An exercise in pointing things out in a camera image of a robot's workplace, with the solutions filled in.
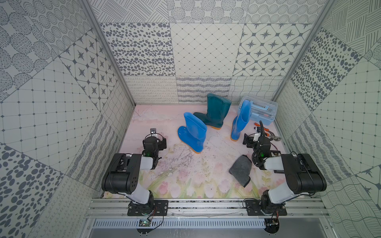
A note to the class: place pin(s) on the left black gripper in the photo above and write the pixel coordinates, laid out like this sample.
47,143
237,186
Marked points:
151,140

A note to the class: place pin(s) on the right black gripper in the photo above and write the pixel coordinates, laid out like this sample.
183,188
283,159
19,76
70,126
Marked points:
250,140

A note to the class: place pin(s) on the grey microfibre cloth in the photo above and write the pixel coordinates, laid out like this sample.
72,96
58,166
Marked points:
241,169

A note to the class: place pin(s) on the blue rubber boot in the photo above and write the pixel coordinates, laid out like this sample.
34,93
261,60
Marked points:
241,120
193,133

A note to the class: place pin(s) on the green rubber boot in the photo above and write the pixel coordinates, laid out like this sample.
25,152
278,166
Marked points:
217,109

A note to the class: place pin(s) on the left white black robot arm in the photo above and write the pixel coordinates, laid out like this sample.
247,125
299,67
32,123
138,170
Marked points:
122,175

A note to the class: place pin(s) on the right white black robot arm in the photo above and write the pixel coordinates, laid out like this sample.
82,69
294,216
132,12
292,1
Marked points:
302,176

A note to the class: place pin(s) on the light blue plastic toolbox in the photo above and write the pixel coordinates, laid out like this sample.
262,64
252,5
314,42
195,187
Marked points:
261,109

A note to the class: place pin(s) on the white ventilation grille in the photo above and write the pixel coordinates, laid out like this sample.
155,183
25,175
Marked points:
137,223

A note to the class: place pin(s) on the orange handled pliers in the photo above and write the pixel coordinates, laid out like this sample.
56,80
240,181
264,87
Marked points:
267,132

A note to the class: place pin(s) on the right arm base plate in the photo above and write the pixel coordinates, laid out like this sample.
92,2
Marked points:
254,207

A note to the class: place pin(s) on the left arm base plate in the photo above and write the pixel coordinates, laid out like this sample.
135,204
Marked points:
157,207

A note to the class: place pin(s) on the aluminium mounting rail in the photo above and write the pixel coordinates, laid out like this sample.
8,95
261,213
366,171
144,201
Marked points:
206,208

